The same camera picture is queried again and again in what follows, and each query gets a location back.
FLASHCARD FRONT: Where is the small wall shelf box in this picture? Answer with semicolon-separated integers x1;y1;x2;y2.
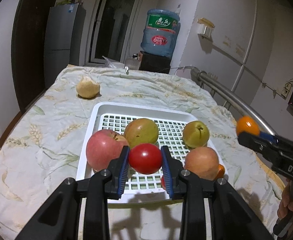
197;17;215;40

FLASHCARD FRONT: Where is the green pear with stem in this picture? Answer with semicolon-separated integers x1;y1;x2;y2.
182;120;210;148

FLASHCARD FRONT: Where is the plain orange mandarin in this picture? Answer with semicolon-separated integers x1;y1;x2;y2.
236;115;260;136

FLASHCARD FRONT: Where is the stainless steel bed rail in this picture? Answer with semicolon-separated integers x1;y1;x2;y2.
191;67;277;135

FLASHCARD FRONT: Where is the person's right hand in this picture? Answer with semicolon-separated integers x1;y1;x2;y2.
277;180;293;219

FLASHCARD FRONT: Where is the large pinkish yellow apple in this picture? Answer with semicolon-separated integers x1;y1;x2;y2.
184;147;219;180

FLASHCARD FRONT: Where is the red cherry tomato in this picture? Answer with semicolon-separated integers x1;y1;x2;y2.
161;176;166;190
128;143;162;174

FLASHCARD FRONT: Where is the glass balcony door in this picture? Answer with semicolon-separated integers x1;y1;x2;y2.
88;0;139;63

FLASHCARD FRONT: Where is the red apple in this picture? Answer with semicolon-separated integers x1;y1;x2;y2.
86;129;129;172

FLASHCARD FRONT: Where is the orange mandarin with stem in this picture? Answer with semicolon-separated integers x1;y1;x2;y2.
215;164;225;180

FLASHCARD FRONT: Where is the white wall pipe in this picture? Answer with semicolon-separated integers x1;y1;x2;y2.
231;0;257;92

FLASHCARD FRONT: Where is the grey refrigerator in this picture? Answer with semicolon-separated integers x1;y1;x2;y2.
44;4;86;89

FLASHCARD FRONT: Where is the yellow blanket edge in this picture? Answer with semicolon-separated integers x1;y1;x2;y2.
256;154;285;191

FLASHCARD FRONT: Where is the bitten peeled apple core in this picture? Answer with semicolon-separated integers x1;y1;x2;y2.
76;76;100;99

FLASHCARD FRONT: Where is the floral bed quilt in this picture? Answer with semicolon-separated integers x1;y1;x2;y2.
0;66;282;239

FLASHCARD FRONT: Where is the dark wooden door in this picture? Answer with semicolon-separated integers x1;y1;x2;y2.
11;0;56;113

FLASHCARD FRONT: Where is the blue water jug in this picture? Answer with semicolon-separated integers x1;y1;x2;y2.
140;9;181;59

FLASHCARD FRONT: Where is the black water dispenser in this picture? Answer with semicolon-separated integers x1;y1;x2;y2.
138;51;171;74

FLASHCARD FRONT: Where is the wall power socket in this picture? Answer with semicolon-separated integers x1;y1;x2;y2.
281;79;293;99

